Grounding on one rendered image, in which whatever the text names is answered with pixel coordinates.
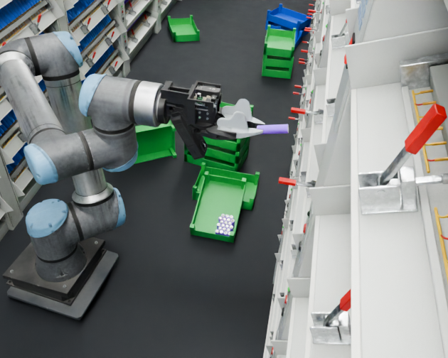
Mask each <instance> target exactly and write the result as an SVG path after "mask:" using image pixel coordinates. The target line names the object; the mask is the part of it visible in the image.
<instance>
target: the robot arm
mask: <svg viewBox="0 0 448 358"><path fill-rule="evenodd" d="M81 66H83V61H82V56H81V54H80V51H79V48H78V46H77V44H76V42H75V40H74V38H73V37H72V36H71V34H70V33H68V32H67V31H58V32H54V31H53V32H52V33H46V34H42V35H37V36H30V37H27V38H19V39H16V40H13V41H11V42H9V43H7V44H5V45H4V46H2V47H1V48H0V86H2V87H3V88H4V90H5V92H6V95H7V97H8V98H9V101H10V104H11V106H12V109H13V111H14V114H15V115H16V118H17V120H18V123H19V125H20V127H21V130H22V132H23V135H24V137H25V139H26V142H27V144H28V145H27V146H25V147H24V149H23V152H24V155H25V157H26V161H27V163H28V166H29V168H30V170H31V172H32V174H33V177H34V178H35V180H36V182H37V183H38V184H40V185H46V184H49V183H56V182H57V181H59V180H63V179H66V178H69V177H72V179H73V183H74V186H75V191H74V192H73V194H72V199H73V201H72V202H68V203H64V202H63V201H60V200H59V199H48V200H44V201H42V202H39V203H37V204H36V205H34V206H33V207H32V208H31V209H30V210H29V211H28V213H27V215H26V228H27V232H28V234H29V237H30V238H31V242H32V244H33V248H34V249H35V252H36V262H35V267H36V271H37V274H38V275H39V276H40V277H41V278H42V279H43V280H45V281H49V282H62V281H66V280H69V279H71V278H73V277H75V276H76V275H78V274H79V273H80V272H81V271H82V270H83V269H84V267H85V265H86V263H87V254H86V252H85V249H84V248H83V247H82V245H80V244H79V243H78V242H80V241H82V240H85V239H88V238H90V237H93V236H96V235H98V234H101V233H104V232H107V231H110V230H112V229H115V228H117V227H119V226H121V225H123V224H124V223H125V220H126V214H125V208H124V203H123V200H122V198H121V195H120V193H119V191H118V189H116V188H114V187H112V185H111V184H109V183H107V182H106V180H105V175H104V172H103V169H105V170H106V171H109V172H120V171H123V170H126V169H128V168H130V167H131V166H133V165H134V163H135V162H136V160H137V156H138V142H137V135H136V128H135V124H139V125H144V126H152V127H158V126H159V125H160V124H168V122H169V120H170V119H171V122H172V124H173V125H174V127H175V128H176V130H177V132H178V134H179V135H180V137H181V139H182V140H183V142H184V143H185V145H186V147H187V149H188V150H189V152H190V154H191V155H192V157H193V159H194V160H196V159H199V158H204V157H205V154H206V151H207V148H208V145H207V143H206V142H205V140H204V138H203V136H204V137H208V138H210V139H215V140H235V139H242V138H246V137H249V136H255V135H258V134H262V133H263V130H262V129H256V128H257V126H261V125H265V123H263V122H262V121H260V120H259V119H256V118H254V117H252V114H251V110H250V103H249V102H248V101H247V100H246V99H239V100H238V102H237V104H236V105H235V106H233V107H232V106H224V107H220V104H221V102H222V93H220V91H221V85H218V84H213V83H209V82H200V81H196V83H195V84H194V85H192V86H191V88H190V89H187V88H182V87H174V86H173V84H172V82H171V81H165V83H164V84H165V85H163V84H160V83H155V82H146V81H141V80H132V79H127V78H123V77H114V76H109V75H107V74H104V75H98V74H91V75H89V76H88V77H87V78H86V80H85V81H84V82H83V84H82V83H81V79H80V71H79V67H81ZM39 75H42V78H43V81H44V82H45V85H46V89H47V92H48V96H49V100H50V104H51V106H52V108H51V107H50V105H49V103H48V101H47V99H46V97H45V95H44V94H43V92H42V90H41V88H40V87H39V85H38V83H37V81H36V79H35V77H34V76H39ZM203 85H212V86H215V87H207V86H203ZM195 89H196V90H195ZM90 116H91V117H92V123H91V120H90ZM92 124H93V127H92ZM248 127H249V128H248Z"/></svg>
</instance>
